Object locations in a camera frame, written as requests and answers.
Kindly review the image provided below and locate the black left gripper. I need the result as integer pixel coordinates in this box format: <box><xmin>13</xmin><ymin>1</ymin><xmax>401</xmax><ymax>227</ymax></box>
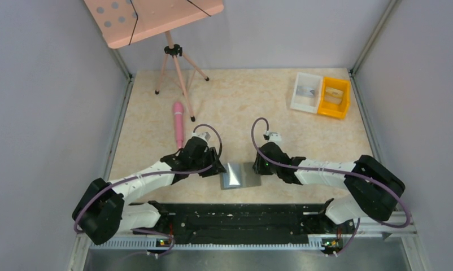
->
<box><xmin>190</xmin><ymin>146</ymin><xmax>227</xmax><ymax>177</ymax></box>

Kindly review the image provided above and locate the grey-green leather card holder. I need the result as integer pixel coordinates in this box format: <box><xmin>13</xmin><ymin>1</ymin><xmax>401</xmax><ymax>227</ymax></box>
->
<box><xmin>220</xmin><ymin>162</ymin><xmax>262</xmax><ymax>190</ymax></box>

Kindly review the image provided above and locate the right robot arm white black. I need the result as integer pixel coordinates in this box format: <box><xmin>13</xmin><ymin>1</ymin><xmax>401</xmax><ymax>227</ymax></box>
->
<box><xmin>253</xmin><ymin>142</ymin><xmax>406</xmax><ymax>233</ymax></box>

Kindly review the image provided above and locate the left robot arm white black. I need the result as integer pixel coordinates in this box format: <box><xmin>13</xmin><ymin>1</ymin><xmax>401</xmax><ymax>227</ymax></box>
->
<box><xmin>72</xmin><ymin>132</ymin><xmax>225</xmax><ymax>244</ymax></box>

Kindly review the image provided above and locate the card in white bin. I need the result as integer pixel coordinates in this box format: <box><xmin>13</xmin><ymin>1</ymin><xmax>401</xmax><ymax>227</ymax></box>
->
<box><xmin>295</xmin><ymin>85</ymin><xmax>316</xmax><ymax>98</ymax></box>

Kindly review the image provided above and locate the card in yellow bin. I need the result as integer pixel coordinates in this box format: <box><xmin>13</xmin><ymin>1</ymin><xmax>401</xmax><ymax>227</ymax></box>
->
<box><xmin>324</xmin><ymin>86</ymin><xmax>344</xmax><ymax>104</ymax></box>

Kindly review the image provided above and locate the white plastic bin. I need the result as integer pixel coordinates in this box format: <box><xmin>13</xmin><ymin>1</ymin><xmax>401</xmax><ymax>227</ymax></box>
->
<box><xmin>290</xmin><ymin>72</ymin><xmax>323</xmax><ymax>114</ymax></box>

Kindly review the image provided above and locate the pink cylindrical bottle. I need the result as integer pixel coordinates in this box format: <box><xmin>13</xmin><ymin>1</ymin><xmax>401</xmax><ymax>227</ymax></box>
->
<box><xmin>173</xmin><ymin>101</ymin><xmax>185</xmax><ymax>149</ymax></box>

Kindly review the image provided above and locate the yellow plastic bin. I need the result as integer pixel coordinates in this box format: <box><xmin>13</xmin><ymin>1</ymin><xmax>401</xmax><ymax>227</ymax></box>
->
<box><xmin>317</xmin><ymin>77</ymin><xmax>350</xmax><ymax>119</ymax></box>

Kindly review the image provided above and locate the pink music stand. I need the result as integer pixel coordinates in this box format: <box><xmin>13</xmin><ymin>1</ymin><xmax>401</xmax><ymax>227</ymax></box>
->
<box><xmin>84</xmin><ymin>0</ymin><xmax>224</xmax><ymax>121</ymax></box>

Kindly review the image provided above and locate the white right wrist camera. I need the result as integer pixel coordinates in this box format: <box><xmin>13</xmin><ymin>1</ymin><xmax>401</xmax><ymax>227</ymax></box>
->
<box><xmin>263</xmin><ymin>131</ymin><xmax>282</xmax><ymax>146</ymax></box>

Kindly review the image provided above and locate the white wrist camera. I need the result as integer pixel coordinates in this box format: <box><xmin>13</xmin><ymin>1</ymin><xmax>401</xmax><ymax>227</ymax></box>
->
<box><xmin>263</xmin><ymin>131</ymin><xmax>282</xmax><ymax>146</ymax></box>
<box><xmin>191</xmin><ymin>132</ymin><xmax>211</xmax><ymax>144</ymax></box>

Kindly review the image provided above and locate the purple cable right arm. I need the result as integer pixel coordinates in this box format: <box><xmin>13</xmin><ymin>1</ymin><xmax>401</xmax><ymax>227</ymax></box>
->
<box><xmin>251</xmin><ymin>117</ymin><xmax>412</xmax><ymax>257</ymax></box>

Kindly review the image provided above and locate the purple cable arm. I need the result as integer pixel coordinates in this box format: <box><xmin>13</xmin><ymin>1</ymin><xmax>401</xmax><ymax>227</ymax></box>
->
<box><xmin>251</xmin><ymin>117</ymin><xmax>412</xmax><ymax>257</ymax></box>
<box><xmin>73</xmin><ymin>124</ymin><xmax>224</xmax><ymax>234</ymax></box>

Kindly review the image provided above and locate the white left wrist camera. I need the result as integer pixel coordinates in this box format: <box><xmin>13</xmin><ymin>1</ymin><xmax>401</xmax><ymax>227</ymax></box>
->
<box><xmin>191</xmin><ymin>132</ymin><xmax>211</xmax><ymax>144</ymax></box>

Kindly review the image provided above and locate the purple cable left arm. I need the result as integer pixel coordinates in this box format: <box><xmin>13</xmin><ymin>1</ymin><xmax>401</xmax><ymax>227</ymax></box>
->
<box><xmin>73</xmin><ymin>124</ymin><xmax>224</xmax><ymax>234</ymax></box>

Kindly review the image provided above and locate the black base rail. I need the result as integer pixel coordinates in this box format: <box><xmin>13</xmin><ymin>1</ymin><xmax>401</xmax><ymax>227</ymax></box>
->
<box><xmin>148</xmin><ymin>200</ymin><xmax>346</xmax><ymax>245</ymax></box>

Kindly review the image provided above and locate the aluminium frame rail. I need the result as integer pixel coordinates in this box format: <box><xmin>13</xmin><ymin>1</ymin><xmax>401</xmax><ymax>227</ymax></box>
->
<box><xmin>89</xmin><ymin>218</ymin><xmax>417</xmax><ymax>253</ymax></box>

